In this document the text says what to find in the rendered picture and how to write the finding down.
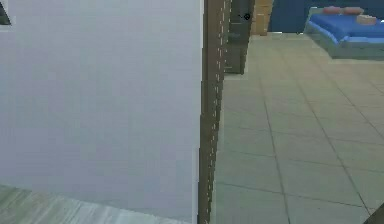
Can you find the brown room door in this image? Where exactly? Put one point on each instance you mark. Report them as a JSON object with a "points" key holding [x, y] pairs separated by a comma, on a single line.
{"points": [[237, 36]]}

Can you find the tan wooden cupboard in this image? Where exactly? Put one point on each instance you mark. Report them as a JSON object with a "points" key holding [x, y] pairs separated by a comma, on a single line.
{"points": [[262, 16]]}

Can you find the red pillow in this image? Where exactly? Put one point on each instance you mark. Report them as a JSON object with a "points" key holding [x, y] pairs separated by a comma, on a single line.
{"points": [[353, 10], [331, 10]]}

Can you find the blue bed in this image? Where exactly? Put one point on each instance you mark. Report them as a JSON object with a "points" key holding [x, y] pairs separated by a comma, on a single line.
{"points": [[346, 30]]}

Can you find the tan pillow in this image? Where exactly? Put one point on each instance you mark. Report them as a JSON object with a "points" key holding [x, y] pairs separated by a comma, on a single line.
{"points": [[366, 19]]}

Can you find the dark framed picture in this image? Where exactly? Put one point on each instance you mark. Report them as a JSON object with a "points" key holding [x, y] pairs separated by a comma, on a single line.
{"points": [[3, 16]]}

